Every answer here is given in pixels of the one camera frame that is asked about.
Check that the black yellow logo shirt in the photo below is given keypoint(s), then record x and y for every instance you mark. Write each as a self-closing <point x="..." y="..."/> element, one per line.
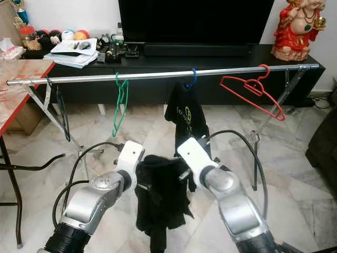
<point x="163" y="200"/>

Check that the green plastic hanger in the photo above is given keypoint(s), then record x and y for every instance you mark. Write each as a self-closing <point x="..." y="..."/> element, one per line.
<point x="117" y="80"/>

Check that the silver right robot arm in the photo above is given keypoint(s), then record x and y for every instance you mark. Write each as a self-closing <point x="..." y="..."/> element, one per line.
<point x="237" y="211"/>

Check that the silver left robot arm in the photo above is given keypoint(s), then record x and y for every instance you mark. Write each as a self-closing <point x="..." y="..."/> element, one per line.
<point x="89" y="205"/>

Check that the blue plastic hanger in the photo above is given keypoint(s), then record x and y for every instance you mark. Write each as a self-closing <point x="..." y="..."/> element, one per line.
<point x="195" y="77"/>

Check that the red plastic hanger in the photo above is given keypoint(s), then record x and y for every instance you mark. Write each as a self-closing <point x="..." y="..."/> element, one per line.
<point x="255" y="88"/>

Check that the black fonemax print t-shirt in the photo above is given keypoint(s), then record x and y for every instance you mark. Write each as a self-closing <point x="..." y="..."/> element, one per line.
<point x="189" y="116"/>

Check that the black TV cabinet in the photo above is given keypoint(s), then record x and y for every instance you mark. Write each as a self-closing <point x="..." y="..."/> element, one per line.
<point x="152" y="95"/>

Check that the silver metal clothes rack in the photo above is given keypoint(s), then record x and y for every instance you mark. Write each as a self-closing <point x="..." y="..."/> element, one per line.
<point x="84" y="78"/>

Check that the black soundbar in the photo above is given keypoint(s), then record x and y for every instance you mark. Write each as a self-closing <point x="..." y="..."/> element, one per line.
<point x="197" y="50"/>

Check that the light brown box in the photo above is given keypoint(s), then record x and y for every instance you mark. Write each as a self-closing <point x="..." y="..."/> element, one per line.
<point x="26" y="118"/>

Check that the white paper stack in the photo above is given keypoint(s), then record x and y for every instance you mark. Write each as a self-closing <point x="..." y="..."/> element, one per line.
<point x="68" y="59"/>

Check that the clear plastic bottle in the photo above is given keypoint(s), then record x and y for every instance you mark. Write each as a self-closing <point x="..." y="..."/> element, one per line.
<point x="119" y="36"/>

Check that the marble top folding table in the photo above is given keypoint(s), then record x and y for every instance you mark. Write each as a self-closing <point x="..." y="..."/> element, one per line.
<point x="21" y="87"/>

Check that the orange yellow ball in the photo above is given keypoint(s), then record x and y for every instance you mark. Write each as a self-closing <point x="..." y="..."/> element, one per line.
<point x="82" y="35"/>

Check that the black flat television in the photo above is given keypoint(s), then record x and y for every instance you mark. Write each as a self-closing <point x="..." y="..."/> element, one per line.
<point x="195" y="21"/>

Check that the white blue ball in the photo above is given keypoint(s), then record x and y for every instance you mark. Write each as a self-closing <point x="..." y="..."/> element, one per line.
<point x="68" y="35"/>

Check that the black plush toy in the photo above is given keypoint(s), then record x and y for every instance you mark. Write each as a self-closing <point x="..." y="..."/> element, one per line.
<point x="55" y="37"/>
<point x="42" y="39"/>

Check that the red laughing buddha statue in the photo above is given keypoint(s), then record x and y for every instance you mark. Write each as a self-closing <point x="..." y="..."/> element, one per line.
<point x="295" y="37"/>

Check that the red lid jar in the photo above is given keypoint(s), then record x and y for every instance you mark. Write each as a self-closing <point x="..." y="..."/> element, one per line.
<point x="28" y="39"/>

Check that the white tissue pack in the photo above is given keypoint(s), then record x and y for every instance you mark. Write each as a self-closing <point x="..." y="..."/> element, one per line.
<point x="13" y="51"/>

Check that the trophy with blue ball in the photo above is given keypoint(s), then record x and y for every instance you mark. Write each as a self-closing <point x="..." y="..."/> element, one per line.
<point x="22" y="13"/>

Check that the light wooden sideboard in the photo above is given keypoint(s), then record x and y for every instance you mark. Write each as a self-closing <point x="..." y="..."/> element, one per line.
<point x="6" y="18"/>

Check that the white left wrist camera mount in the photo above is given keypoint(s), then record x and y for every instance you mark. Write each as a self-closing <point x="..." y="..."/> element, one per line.
<point x="130" y="158"/>

